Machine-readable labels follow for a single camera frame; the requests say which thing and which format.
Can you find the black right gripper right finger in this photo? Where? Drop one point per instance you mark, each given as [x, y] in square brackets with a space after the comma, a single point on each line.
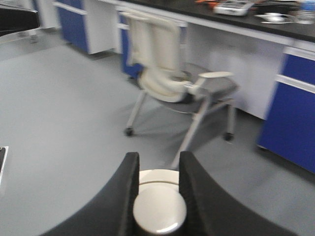
[211, 211]

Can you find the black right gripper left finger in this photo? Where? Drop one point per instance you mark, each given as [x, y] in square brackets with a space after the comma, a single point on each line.
[110, 211]

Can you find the glass jar with white lid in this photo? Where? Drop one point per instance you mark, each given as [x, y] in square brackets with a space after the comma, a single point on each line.
[159, 209]

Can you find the white grey office chair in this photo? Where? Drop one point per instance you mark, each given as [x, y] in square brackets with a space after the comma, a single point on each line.
[154, 43]

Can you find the white cup on counter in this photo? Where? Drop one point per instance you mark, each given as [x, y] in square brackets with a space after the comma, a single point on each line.
[275, 18]

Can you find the white device on counter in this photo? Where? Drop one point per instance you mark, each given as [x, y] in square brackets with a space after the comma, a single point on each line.
[233, 7]

